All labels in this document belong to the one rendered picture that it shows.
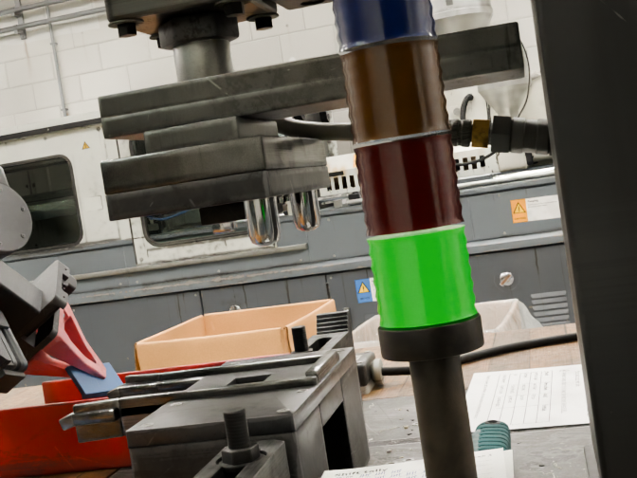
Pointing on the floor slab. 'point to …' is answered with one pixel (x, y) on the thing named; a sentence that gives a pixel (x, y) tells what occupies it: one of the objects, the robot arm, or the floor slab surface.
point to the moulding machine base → (313, 272)
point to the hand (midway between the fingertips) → (96, 371)
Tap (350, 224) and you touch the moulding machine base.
